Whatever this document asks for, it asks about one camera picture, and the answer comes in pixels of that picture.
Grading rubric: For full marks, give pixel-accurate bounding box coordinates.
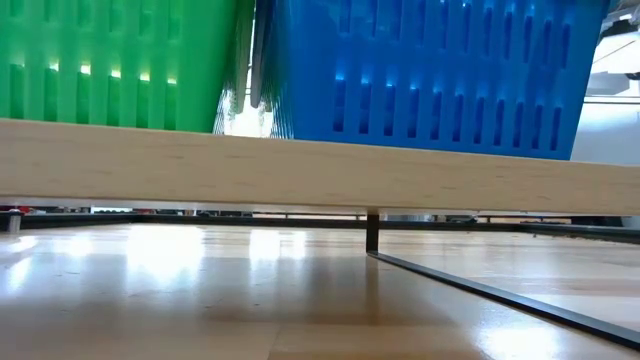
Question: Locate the blue slotted plastic basket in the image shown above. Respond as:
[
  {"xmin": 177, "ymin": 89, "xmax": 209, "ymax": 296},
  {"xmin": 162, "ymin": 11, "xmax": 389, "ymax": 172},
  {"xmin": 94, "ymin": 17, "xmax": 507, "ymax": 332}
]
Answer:
[{"xmin": 249, "ymin": 0, "xmax": 612, "ymax": 162}]

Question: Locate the green slotted plastic basket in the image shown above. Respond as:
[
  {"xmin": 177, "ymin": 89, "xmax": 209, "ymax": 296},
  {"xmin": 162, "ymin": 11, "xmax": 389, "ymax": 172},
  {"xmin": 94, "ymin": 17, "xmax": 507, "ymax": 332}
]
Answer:
[{"xmin": 0, "ymin": 0, "xmax": 256, "ymax": 135}]

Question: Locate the light wooden shelf board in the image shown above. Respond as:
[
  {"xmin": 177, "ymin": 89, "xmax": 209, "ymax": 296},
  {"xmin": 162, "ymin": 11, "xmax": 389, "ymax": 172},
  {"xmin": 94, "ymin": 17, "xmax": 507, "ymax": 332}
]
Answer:
[{"xmin": 0, "ymin": 118, "xmax": 640, "ymax": 217}]

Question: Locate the black table edge rail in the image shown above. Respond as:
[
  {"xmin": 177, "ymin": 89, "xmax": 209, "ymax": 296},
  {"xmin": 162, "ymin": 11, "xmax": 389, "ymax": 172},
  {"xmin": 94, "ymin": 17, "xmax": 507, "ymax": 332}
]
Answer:
[{"xmin": 0, "ymin": 212, "xmax": 640, "ymax": 246}]

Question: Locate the black metal shelf frame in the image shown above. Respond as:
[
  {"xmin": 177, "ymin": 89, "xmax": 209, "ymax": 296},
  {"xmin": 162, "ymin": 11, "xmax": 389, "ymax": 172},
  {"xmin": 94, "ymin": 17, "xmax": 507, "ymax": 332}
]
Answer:
[{"xmin": 364, "ymin": 209, "xmax": 640, "ymax": 351}]

